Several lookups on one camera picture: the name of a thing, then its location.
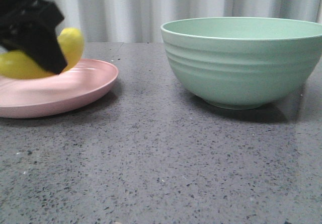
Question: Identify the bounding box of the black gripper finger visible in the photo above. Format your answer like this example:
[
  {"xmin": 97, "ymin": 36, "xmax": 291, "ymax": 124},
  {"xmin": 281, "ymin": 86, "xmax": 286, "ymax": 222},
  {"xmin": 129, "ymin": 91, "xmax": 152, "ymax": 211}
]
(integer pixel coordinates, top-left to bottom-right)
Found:
[{"xmin": 15, "ymin": 25, "xmax": 67, "ymax": 74}]

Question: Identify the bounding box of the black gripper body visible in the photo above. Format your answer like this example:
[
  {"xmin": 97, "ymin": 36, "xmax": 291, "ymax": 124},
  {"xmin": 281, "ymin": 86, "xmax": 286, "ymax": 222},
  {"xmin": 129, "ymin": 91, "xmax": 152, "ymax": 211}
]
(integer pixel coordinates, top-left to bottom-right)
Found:
[{"xmin": 1, "ymin": 0, "xmax": 63, "ymax": 50}]

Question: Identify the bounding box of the yellow banana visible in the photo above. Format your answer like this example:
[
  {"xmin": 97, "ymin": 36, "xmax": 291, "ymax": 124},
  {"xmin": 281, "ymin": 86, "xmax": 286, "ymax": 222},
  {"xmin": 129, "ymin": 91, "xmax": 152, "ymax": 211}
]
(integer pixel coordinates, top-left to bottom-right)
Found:
[{"xmin": 1, "ymin": 28, "xmax": 85, "ymax": 79}]

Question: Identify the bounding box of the pink plate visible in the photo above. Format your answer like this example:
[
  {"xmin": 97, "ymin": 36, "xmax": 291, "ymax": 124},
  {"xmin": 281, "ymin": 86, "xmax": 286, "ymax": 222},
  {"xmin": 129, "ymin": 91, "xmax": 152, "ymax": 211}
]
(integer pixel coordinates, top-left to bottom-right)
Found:
[{"xmin": 1, "ymin": 59, "xmax": 119, "ymax": 118}]

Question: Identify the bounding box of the green bowl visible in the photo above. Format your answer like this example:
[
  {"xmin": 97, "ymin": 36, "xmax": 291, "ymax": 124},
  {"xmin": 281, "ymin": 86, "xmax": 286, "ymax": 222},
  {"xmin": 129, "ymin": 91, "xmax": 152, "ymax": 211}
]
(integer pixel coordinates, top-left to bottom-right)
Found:
[{"xmin": 161, "ymin": 17, "xmax": 321, "ymax": 109}]

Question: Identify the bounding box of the white curtain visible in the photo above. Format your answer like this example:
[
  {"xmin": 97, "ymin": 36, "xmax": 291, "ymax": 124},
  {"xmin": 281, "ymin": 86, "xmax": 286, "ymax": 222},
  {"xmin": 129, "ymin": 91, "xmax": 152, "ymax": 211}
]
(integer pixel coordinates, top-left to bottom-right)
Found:
[{"xmin": 54, "ymin": 0, "xmax": 321, "ymax": 43}]

